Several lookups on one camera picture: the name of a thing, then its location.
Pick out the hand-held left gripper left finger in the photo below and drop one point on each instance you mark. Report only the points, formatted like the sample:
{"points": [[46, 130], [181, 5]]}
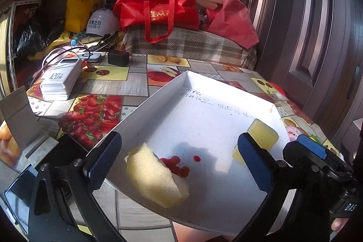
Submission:
{"points": [[105, 162]]}

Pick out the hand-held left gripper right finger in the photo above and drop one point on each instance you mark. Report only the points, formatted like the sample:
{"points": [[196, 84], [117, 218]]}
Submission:
{"points": [[253, 162]]}

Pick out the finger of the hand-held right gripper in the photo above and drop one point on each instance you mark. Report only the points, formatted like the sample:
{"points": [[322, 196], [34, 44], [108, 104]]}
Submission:
{"points": [[310, 143]]}

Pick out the pale yellow sponge piece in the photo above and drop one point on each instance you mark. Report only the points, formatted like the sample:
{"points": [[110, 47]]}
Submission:
{"points": [[153, 176]]}

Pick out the white cardboard box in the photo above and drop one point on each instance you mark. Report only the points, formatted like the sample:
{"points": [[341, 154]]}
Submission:
{"points": [[198, 117]]}

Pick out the person's right hand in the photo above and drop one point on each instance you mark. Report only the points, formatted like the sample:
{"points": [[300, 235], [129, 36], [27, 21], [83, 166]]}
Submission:
{"points": [[339, 225]]}

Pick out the yellow rectangular sponge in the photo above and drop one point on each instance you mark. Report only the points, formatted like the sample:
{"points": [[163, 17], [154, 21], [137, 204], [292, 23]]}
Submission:
{"points": [[262, 131]]}

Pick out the red cloth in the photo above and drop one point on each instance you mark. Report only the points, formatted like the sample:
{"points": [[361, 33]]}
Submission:
{"points": [[276, 89]]}

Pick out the small red bead cluster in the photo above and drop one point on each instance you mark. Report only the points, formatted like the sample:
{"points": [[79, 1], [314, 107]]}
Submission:
{"points": [[175, 167]]}

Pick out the fruit print tablecloth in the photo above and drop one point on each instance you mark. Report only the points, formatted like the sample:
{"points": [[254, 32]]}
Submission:
{"points": [[113, 86]]}

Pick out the white power bank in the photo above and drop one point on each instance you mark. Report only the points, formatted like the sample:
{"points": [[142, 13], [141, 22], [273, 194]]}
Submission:
{"points": [[59, 80]]}

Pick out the black phone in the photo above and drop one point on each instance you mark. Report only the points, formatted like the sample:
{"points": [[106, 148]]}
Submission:
{"points": [[17, 196]]}

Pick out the small open white box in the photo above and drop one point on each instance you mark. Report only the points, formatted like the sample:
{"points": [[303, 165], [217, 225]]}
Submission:
{"points": [[19, 111]]}

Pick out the black power adapter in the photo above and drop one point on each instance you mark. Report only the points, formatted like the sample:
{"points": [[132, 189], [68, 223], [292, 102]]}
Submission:
{"points": [[118, 58]]}

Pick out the silver flat device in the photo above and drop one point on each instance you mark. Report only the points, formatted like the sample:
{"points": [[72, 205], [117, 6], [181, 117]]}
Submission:
{"points": [[93, 57]]}

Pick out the brown metal door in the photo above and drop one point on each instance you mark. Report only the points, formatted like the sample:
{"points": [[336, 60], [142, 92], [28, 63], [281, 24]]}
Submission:
{"points": [[312, 32]]}

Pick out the plaid blanket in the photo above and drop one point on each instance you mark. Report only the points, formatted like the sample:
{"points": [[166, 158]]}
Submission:
{"points": [[198, 46]]}

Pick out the white helmet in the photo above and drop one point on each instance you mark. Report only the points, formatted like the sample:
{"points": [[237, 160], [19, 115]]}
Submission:
{"points": [[103, 21]]}

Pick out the black plastic bag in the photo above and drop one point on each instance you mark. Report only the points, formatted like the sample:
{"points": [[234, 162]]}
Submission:
{"points": [[34, 38]]}

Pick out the red plastic bag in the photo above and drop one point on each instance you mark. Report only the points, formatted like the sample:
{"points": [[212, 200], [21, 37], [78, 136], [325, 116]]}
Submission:
{"points": [[229, 18]]}

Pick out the yellow bag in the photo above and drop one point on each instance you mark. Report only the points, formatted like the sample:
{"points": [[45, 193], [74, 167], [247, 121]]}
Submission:
{"points": [[78, 12]]}

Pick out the white metal rack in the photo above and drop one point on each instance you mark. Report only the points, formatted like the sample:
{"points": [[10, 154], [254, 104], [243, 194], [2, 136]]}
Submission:
{"points": [[11, 32]]}

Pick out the red tote bag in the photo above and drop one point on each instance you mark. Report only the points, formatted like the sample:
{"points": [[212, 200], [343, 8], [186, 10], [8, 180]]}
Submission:
{"points": [[158, 9]]}

